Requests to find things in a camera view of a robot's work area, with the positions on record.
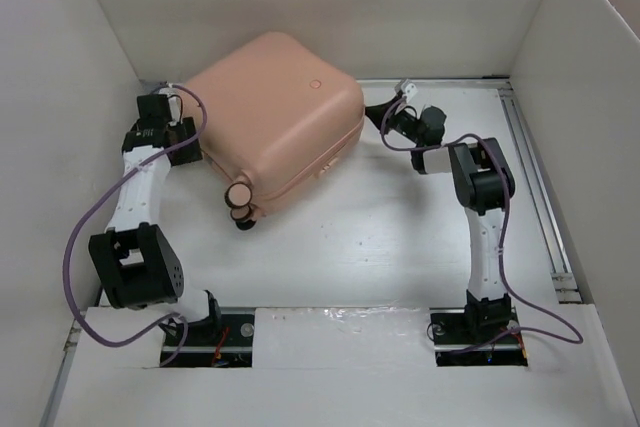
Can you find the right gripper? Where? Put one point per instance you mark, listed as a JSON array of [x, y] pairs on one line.
[[377, 113]]

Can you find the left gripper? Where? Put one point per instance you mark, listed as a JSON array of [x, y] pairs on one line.
[[188, 154]]

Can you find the pink hardshell suitcase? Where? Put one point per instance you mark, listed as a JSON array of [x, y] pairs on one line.
[[276, 117]]

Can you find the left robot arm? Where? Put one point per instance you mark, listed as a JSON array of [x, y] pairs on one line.
[[135, 263]]

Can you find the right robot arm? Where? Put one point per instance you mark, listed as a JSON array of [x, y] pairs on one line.
[[483, 185]]

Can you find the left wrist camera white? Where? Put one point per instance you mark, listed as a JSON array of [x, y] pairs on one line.
[[175, 103]]

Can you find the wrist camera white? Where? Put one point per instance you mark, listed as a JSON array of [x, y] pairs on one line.
[[406, 89], [175, 103]]

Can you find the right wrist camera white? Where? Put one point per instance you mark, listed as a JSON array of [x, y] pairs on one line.
[[406, 89]]

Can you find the aluminium rail back side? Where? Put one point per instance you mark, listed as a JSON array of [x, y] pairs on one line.
[[491, 82]]

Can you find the aluminium rail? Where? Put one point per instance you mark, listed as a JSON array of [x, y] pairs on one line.
[[491, 82], [565, 285]]

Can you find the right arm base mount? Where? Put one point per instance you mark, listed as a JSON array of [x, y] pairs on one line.
[[455, 345]]

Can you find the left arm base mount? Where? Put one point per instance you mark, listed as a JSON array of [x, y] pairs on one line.
[[230, 347]]

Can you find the aluminium rail right side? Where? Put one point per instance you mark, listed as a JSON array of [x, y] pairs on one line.
[[565, 285]]

